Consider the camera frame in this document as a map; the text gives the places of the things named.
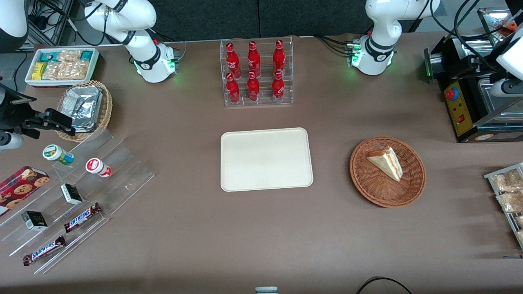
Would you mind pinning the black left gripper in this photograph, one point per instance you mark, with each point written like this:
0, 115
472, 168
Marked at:
466, 65

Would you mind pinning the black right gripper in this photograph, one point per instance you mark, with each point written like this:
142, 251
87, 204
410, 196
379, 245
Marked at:
11, 111

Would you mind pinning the triangle sandwich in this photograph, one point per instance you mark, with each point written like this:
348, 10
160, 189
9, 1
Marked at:
386, 163

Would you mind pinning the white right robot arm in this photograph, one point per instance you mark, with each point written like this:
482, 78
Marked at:
143, 45

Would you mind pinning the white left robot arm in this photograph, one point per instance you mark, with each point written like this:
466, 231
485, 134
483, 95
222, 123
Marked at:
374, 49

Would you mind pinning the small wicker basket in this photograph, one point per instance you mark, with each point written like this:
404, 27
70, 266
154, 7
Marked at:
107, 108

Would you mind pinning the large round wicker basket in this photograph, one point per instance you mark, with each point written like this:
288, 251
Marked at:
380, 192

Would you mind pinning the cream plastic tray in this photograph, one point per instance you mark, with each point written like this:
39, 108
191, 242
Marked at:
265, 159

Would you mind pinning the silver foil pack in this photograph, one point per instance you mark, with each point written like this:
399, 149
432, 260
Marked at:
83, 104
88, 129

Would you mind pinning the green lid yogurt cup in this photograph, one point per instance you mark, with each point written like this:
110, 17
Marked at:
55, 153

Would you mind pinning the black machine yellow panel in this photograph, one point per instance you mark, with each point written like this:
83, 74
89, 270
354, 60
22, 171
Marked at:
461, 110

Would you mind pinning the clear cracker bag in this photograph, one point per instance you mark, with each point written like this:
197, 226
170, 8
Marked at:
55, 70
77, 70
69, 56

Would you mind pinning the yellow snack pack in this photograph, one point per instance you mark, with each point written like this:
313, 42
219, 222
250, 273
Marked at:
38, 71

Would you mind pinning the red lid yogurt cup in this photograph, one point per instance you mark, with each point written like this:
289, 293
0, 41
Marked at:
96, 166

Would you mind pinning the white rectangular snack bin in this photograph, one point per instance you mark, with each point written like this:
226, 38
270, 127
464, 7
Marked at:
94, 67

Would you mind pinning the teal snack pack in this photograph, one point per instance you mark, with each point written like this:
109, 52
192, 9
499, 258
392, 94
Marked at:
49, 56
86, 55

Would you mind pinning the small black carton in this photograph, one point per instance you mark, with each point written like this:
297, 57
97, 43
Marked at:
71, 194
34, 220

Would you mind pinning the red cookie box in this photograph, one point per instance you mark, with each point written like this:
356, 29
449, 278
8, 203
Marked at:
20, 188

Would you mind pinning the clear acrylic stepped stand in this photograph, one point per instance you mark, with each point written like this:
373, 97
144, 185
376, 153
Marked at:
122, 171

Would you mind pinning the Snickers chocolate bar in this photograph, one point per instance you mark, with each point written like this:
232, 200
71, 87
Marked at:
43, 251
81, 217

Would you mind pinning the clear pastry bag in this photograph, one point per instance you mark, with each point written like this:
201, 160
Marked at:
519, 221
506, 181
510, 201

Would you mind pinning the red cola bottle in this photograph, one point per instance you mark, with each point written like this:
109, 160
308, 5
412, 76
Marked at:
253, 59
279, 57
233, 90
253, 89
233, 61
278, 89

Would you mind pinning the clear acrylic bottle rack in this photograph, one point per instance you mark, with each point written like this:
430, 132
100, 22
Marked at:
261, 102

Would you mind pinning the small grey object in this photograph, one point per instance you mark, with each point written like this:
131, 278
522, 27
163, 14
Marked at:
266, 290

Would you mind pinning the aluminium frame profile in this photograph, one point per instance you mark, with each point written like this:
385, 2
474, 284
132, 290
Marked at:
53, 24

